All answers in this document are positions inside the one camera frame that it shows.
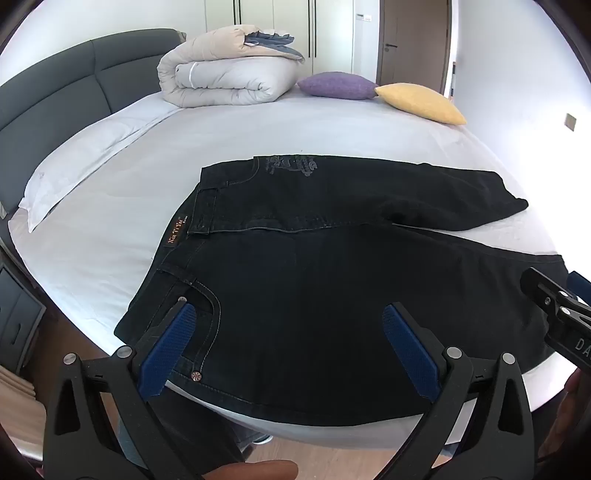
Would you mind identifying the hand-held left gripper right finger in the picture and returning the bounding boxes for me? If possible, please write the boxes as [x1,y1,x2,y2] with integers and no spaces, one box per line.
[381,302,536,480]

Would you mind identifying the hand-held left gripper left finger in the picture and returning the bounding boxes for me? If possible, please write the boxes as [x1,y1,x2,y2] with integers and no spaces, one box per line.
[42,298,245,480]

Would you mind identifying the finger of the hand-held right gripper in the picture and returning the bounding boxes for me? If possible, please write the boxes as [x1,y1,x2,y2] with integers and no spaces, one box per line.
[568,271,591,306]
[521,267,591,325]

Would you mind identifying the black denim pants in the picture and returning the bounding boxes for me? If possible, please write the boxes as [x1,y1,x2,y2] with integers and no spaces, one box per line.
[114,154,570,428]

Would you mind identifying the person's right hand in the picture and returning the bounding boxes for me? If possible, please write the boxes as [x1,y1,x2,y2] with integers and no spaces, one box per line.
[564,369,591,418]

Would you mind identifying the person's left hand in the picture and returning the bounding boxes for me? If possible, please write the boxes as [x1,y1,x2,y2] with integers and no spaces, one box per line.
[203,459,299,480]

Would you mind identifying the dark grey nightstand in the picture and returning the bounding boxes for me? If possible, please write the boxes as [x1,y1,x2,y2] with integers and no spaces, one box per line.
[0,265,47,374]

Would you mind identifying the beige curtain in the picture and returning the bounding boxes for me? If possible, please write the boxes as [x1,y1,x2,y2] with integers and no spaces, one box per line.
[0,364,44,462]

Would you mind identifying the white pillow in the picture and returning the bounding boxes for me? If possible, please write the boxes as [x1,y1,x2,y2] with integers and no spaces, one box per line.
[18,90,178,234]

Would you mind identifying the yellow cushion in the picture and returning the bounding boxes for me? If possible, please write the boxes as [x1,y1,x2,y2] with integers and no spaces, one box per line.
[375,83,468,126]

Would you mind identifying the bed with white sheet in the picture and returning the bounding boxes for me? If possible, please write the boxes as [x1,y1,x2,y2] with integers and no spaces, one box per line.
[7,85,587,450]

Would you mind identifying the grey padded headboard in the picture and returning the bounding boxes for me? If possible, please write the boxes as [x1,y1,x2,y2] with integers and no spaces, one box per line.
[0,28,185,217]

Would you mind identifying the folded beige white duvet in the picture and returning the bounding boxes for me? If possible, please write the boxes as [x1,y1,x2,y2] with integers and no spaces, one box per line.
[157,25,301,109]

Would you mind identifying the purple cushion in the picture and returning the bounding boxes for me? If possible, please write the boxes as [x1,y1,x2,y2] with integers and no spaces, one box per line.
[297,72,379,99]

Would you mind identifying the brown wooden door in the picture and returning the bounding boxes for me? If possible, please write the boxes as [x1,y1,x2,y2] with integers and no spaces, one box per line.
[376,0,451,95]

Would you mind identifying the blue grey folded cloth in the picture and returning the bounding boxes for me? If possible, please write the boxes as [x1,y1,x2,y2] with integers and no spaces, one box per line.
[244,31,306,63]

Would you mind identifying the white wardrobe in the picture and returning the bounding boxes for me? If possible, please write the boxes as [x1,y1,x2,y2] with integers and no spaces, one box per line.
[205,0,356,75]

